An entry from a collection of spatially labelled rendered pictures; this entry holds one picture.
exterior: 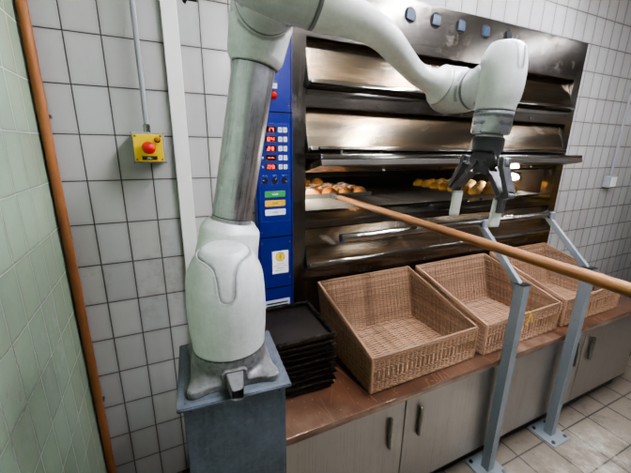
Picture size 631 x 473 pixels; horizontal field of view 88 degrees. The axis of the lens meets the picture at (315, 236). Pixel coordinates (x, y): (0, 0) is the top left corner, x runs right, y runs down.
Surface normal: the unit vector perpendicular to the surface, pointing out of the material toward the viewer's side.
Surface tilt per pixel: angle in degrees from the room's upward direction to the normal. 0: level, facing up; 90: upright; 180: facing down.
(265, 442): 90
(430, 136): 70
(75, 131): 90
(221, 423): 90
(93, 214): 90
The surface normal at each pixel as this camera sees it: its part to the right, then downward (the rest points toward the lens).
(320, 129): 0.40, -0.10
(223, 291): 0.20, 0.00
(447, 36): 0.42, 0.25
